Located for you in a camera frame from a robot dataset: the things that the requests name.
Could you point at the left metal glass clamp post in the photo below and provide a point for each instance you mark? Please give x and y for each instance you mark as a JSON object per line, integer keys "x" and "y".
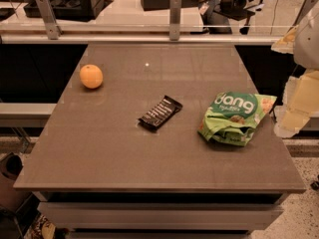
{"x": 46, "y": 11}

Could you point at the black snack bar wrapper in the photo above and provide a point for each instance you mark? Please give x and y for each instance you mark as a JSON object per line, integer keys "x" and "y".
{"x": 157, "y": 116}

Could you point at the dark bin on floor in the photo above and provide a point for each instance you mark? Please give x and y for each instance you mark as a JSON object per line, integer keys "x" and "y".
{"x": 10, "y": 198}

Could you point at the green rice chip bag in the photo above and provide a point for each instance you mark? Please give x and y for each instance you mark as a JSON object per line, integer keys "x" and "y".
{"x": 232, "y": 117}

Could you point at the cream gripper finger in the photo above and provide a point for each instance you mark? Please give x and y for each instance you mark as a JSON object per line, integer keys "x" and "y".
{"x": 285, "y": 45}
{"x": 300, "y": 102}

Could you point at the black office chair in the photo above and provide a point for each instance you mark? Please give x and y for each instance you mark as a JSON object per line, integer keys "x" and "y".
{"x": 236, "y": 7}

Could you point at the metal glass clamp post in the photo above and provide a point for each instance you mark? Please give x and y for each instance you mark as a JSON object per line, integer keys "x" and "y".
{"x": 174, "y": 19}
{"x": 46, "y": 11}

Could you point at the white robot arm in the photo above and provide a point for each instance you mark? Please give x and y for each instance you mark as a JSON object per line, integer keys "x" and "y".
{"x": 306, "y": 45}

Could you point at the right metal glass clamp post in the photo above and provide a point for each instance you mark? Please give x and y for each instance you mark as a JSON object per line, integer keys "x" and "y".
{"x": 174, "y": 19}

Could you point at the orange fruit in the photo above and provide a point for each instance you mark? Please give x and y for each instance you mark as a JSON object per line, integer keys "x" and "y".
{"x": 91, "y": 76}

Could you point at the black equipment case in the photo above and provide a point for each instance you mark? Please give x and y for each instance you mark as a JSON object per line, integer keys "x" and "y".
{"x": 78, "y": 10}

